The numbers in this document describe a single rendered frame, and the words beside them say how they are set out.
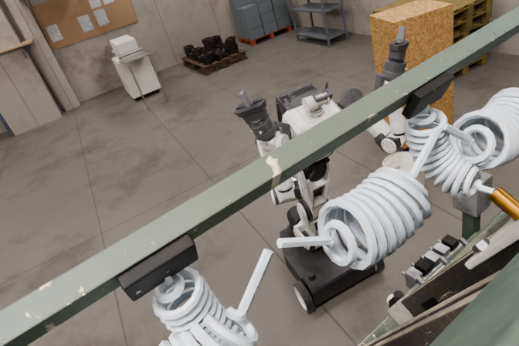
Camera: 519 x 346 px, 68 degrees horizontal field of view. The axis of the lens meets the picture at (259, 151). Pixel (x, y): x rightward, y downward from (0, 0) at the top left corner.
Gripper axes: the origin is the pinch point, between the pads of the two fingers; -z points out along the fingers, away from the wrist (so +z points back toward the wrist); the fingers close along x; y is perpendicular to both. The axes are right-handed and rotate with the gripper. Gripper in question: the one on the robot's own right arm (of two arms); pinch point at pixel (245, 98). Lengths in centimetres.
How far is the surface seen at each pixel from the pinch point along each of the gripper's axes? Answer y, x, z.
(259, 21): -669, -176, 235
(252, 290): 99, 37, -44
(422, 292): 58, 41, 44
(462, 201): -8, 63, 97
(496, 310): 103, 51, -46
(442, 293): 62, 46, 38
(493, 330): 104, 51, -48
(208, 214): 97, 37, -51
